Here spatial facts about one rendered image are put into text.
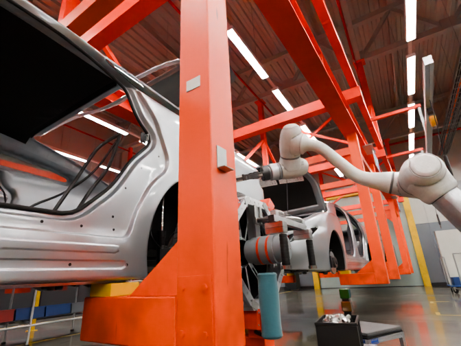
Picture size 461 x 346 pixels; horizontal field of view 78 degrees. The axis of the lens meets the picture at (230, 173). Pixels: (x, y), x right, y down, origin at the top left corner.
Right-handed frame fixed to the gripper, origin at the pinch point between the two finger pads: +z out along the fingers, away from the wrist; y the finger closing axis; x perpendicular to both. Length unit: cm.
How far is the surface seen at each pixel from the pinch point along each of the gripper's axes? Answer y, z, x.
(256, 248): -5.6, -5.4, -35.6
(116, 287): -21, 57, -34
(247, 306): -16, 5, -57
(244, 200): -1.3, -4.8, -11.3
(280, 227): -24.8, -13.5, -23.4
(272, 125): 345, -152, 71
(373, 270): 245, -232, -180
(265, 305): -25, -1, -54
